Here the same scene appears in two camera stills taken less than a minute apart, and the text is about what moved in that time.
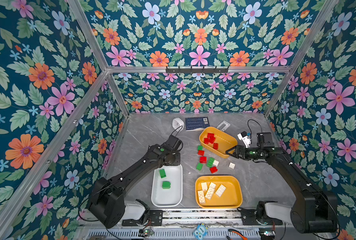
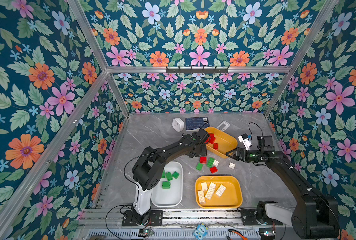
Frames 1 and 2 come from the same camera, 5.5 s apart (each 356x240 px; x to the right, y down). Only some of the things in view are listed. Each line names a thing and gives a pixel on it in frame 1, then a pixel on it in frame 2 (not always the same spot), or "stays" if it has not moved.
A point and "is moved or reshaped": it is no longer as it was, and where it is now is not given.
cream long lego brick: [201, 196] stays
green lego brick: [162, 173] is moved or reshaped
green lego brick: [166, 185] stays
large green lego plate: [210, 162] stays
